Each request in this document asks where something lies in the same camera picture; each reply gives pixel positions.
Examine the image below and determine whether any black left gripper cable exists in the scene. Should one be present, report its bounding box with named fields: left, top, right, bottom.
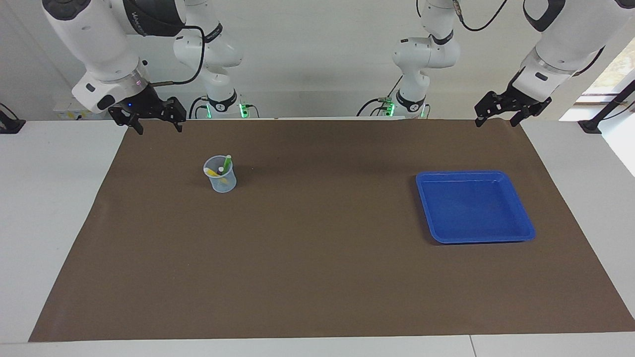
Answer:
left=416, top=0, right=509, bottom=32

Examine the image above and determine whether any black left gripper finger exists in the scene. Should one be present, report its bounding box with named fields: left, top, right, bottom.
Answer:
left=474, top=91, right=502, bottom=128
left=509, top=98, right=553, bottom=127

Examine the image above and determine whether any brown table mat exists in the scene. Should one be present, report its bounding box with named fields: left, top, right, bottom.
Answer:
left=28, top=118, right=635, bottom=343

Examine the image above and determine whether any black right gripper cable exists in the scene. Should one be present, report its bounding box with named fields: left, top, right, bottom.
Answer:
left=149, top=25, right=205, bottom=88

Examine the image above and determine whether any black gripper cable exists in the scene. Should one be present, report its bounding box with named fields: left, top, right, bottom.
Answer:
left=416, top=0, right=509, bottom=32
left=149, top=25, right=205, bottom=88

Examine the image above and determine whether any black camera stand pole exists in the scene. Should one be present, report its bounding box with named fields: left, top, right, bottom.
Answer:
left=577, top=79, right=635, bottom=134

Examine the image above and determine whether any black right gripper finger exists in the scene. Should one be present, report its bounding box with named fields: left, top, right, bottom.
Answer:
left=108, top=109, right=145, bottom=136
left=163, top=97, right=188, bottom=132

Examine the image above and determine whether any black base cable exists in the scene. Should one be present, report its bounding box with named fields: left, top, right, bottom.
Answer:
left=188, top=97, right=211, bottom=120
left=356, top=73, right=403, bottom=118

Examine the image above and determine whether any black left base cable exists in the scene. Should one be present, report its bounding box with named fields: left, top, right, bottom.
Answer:
left=356, top=73, right=403, bottom=118

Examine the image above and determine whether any black right base cable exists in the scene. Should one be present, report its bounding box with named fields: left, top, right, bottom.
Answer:
left=188, top=97, right=211, bottom=120

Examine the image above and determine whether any translucent pale blue pen cup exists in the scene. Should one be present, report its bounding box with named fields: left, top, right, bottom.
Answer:
left=203, top=155, right=237, bottom=193

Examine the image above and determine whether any bright window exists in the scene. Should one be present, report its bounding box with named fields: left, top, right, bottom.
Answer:
left=581, top=37, right=635, bottom=105

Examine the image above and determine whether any blue plastic tray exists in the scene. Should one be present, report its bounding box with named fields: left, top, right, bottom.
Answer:
left=415, top=170, right=536, bottom=244

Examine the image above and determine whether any white power strip box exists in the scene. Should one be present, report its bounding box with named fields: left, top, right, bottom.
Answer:
left=53, top=97, right=108, bottom=120

